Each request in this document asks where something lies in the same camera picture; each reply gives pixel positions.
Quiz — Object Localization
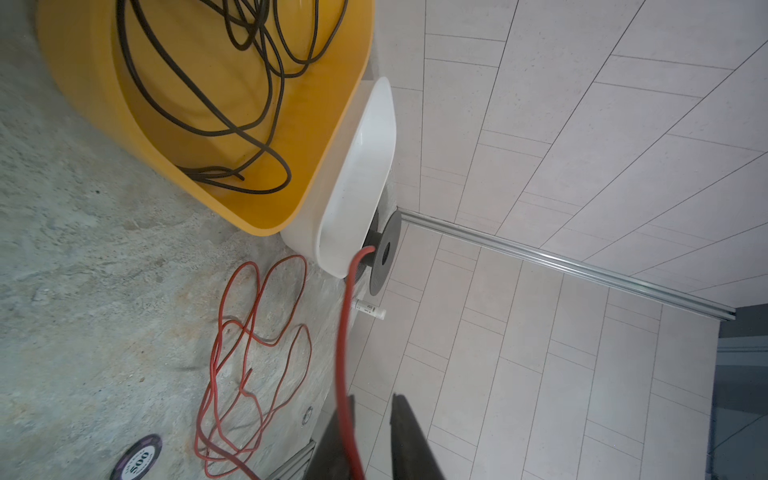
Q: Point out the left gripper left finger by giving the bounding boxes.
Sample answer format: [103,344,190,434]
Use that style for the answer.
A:
[304,413,352,480]

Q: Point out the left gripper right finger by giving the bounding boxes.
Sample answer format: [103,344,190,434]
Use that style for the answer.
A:
[390,394,445,480]

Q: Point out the red cable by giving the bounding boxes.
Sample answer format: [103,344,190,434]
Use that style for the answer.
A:
[193,244,378,480]

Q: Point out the grey cable spool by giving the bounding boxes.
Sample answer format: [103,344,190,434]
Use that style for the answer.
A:
[355,210,402,296]

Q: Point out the right poker chip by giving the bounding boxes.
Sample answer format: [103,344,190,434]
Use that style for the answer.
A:
[301,406,313,425]

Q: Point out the poker chip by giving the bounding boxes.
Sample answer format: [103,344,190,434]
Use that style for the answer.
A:
[301,406,313,425]
[109,434,163,480]

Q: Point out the small white bottle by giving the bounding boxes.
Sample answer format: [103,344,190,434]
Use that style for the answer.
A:
[353,299,386,320]

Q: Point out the centre poker chip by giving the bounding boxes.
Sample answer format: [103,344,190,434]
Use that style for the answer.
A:
[109,434,163,480]

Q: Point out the white plastic tray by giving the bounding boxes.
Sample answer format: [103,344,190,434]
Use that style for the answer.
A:
[280,77,396,278]

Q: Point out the yellow plastic tray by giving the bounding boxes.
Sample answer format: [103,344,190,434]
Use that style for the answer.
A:
[37,1,375,236]

